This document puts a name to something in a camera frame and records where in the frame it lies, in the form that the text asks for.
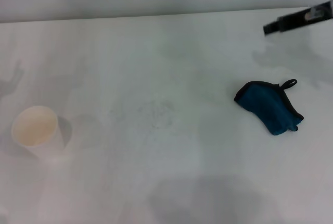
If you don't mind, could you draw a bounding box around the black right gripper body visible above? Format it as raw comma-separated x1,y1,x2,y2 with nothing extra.
275,0,333,33

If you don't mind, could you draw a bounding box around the blue rag with black trim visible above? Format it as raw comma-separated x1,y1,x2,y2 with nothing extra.
233,79,305,136

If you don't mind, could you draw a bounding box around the white paper cup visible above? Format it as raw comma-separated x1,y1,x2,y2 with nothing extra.
11,105,59,160

